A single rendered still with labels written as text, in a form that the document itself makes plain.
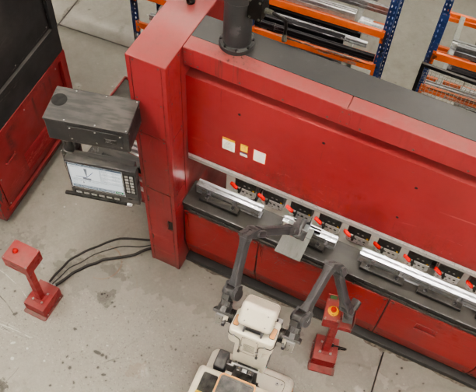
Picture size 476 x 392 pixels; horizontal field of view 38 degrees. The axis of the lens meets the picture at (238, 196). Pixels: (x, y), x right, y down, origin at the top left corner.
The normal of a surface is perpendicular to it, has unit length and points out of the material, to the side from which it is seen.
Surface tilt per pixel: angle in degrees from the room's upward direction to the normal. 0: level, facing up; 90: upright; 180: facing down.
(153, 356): 0
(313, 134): 90
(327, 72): 0
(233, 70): 90
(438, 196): 90
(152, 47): 0
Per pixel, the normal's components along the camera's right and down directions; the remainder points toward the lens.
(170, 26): 0.04, -0.55
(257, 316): -0.26, 0.20
